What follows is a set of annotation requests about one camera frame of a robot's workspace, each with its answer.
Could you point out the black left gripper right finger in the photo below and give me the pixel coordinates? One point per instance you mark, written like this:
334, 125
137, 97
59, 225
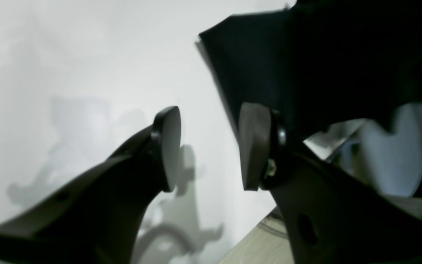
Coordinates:
330, 217

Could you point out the office chair base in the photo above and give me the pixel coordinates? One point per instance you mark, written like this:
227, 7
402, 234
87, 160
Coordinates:
389, 162

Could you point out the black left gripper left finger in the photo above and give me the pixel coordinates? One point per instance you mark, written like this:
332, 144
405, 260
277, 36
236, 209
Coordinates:
95, 218

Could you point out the black t-shirt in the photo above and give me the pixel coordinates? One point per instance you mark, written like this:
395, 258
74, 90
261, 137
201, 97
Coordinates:
320, 62

